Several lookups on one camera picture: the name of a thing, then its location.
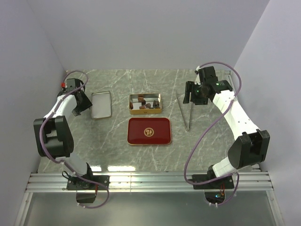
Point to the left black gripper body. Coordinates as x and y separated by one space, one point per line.
83 105

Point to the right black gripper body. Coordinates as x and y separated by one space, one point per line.
197 94

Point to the silver tin lid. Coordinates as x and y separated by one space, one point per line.
101 105

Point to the long metal tweezers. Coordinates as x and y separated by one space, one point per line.
186 118

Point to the dark square chocolate bottom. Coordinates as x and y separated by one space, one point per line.
155 102

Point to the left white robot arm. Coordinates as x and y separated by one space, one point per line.
53 135

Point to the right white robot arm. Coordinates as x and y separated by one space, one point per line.
224 168

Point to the gold tin box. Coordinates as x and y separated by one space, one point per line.
149 98

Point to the red gold-rimmed tray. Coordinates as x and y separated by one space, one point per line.
149 131

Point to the side aluminium rail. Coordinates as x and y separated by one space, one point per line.
246 149

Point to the aluminium mounting rail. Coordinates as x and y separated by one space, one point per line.
147 182

